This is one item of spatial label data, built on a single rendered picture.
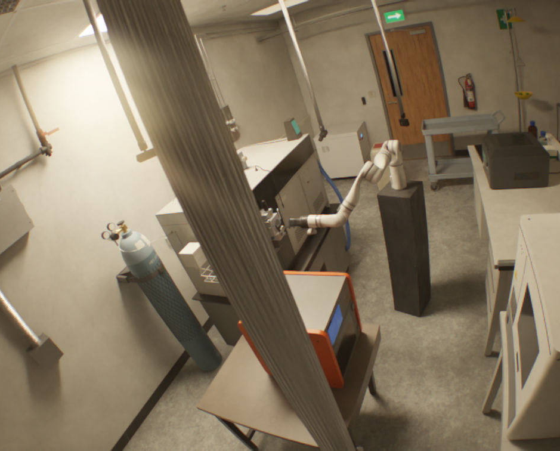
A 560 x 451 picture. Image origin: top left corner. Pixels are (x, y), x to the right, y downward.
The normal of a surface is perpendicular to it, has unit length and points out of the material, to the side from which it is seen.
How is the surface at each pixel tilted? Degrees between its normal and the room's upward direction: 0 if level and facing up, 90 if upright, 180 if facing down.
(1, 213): 90
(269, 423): 0
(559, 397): 90
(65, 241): 90
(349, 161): 90
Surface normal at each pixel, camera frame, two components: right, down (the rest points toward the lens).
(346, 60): -0.40, 0.55
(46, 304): 0.86, -0.04
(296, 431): -0.30, -0.84
